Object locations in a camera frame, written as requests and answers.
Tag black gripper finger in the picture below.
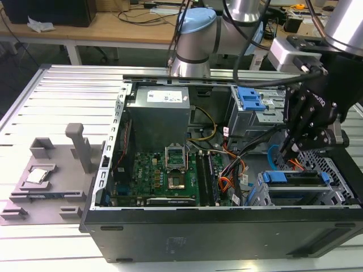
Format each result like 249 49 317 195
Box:
292 124 335 155
279 84 313 160

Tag orange red disk power wire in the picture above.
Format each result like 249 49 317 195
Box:
286 157 307 171

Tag hard disk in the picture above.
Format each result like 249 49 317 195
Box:
262 169 330 189

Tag grey metal disk bay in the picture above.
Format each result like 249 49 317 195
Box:
256 167 355 207

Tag black RAM slot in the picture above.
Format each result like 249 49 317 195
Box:
201 151 214 207
195 151 209 207
206 151 218 207

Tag grey metal drive cage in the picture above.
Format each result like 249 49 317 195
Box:
230 84 286 137

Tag blue plastic drive latch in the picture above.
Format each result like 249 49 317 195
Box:
237 87 269 112

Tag metal socket cover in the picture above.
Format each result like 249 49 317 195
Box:
165 145 187 173

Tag CPU socket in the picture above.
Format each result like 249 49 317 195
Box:
166 175 187 190

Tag grey power supply unit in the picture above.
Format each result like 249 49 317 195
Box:
126 86 191 154

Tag black graphics card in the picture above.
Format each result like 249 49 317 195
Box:
146 197 197 207

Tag black PC case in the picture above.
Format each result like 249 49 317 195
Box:
78 75 363 264

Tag green motherboard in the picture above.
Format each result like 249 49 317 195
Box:
113 150 235 207

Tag wooden desk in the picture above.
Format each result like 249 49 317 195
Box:
0 0 187 66

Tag grey parts rack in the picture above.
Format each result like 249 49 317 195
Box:
0 123 104 226

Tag RAM stick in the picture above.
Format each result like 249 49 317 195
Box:
28 193 67 199

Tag silver CPU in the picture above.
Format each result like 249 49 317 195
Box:
26 168 52 185

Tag black box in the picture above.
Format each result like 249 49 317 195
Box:
1 0 97 28

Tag white crumpled paper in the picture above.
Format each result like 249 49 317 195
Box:
27 15 56 33

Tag blue disk wire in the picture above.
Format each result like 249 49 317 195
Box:
267 143 281 171

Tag black wire bundle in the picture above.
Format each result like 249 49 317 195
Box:
221 124 286 205

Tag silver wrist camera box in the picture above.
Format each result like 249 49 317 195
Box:
268 36 324 75

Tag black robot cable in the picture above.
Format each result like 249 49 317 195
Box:
222 0 327 87

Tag yellow power wires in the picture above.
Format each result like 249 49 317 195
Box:
192 105 218 142

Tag orange red wire bunch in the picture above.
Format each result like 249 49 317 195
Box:
219 154 246 196

